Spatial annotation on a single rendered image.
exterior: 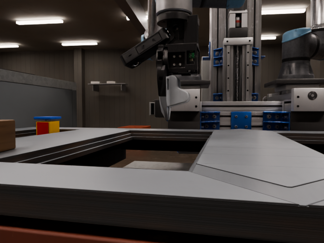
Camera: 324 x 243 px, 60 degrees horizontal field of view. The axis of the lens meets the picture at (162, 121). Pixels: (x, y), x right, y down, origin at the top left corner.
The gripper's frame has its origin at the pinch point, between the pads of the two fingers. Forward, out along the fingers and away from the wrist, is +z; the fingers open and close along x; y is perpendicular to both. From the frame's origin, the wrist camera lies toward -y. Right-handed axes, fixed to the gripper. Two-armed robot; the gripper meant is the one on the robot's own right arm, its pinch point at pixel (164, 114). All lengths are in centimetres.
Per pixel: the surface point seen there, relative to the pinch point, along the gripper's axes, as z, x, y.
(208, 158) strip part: 5.8, -19.9, 10.5
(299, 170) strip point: 5.8, -25.0, 20.6
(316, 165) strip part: 5.8, -21.4, 23.4
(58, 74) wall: -135, 924, -620
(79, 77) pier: -119, 904, -520
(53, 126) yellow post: 4.5, 21.1, -40.7
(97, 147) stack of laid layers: 7.9, 1.4, -16.0
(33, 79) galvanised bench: -13, 41, -63
